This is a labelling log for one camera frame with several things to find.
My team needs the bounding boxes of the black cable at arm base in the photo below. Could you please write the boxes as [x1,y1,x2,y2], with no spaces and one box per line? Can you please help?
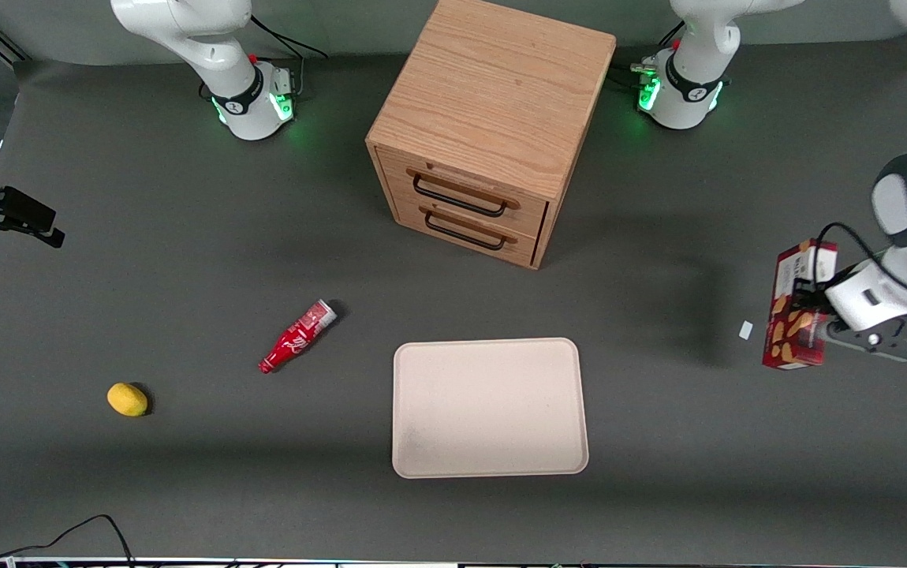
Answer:
[248,14,329,61]

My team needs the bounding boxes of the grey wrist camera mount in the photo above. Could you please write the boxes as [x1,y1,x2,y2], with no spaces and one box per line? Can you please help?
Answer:
[815,319,907,364]

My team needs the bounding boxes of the black cables at arm base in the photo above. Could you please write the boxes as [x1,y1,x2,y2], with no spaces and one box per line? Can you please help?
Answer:
[607,22,685,89]

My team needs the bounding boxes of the red plaid cookie box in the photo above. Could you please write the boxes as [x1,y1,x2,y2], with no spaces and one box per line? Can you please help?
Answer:
[762,239,839,371]

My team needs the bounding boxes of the beige rectangular tray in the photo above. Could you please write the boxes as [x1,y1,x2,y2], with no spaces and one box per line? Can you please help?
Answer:
[392,338,590,480]

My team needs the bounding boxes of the black metal drawer handle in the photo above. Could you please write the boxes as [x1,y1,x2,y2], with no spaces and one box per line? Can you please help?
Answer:
[424,210,507,252]
[412,174,507,219]

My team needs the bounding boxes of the wooden two-drawer cabinet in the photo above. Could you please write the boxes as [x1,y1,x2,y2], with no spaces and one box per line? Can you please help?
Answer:
[365,0,618,271]

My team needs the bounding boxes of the yellow lemon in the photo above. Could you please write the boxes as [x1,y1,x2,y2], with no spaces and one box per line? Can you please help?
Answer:
[106,383,150,417]

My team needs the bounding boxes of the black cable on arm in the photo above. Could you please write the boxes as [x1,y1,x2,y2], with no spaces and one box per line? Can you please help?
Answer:
[812,222,907,307]

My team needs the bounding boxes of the black cable at table edge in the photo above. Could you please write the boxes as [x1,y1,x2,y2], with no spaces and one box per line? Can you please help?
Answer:
[0,514,136,566]

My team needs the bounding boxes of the wooden drawer front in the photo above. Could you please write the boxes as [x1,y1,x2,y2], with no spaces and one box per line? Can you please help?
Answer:
[377,147,550,238]
[390,193,542,266]

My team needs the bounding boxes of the red soda bottle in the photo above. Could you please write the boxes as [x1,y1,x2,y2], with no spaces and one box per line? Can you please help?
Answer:
[258,299,338,375]

